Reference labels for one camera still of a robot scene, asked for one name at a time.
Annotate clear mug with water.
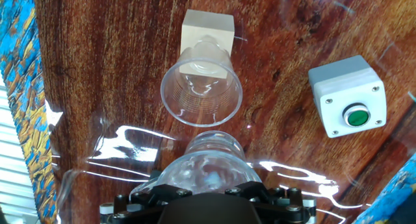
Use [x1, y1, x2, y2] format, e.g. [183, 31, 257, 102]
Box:
[129, 130, 263, 201]

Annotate light wooden cube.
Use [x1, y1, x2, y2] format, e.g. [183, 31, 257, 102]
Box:
[178, 8, 235, 81]

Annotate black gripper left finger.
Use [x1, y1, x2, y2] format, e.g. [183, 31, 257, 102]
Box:
[99, 184, 196, 224]

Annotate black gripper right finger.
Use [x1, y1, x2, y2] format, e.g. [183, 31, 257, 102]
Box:
[224, 180, 319, 224]

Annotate green push button box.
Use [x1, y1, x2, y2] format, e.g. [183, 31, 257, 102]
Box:
[307, 55, 387, 139]

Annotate glossy wood grain mat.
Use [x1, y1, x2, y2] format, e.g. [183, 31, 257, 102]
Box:
[32, 0, 416, 224]

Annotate clear empty plastic cup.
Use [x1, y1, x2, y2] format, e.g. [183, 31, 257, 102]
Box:
[160, 35, 244, 127]

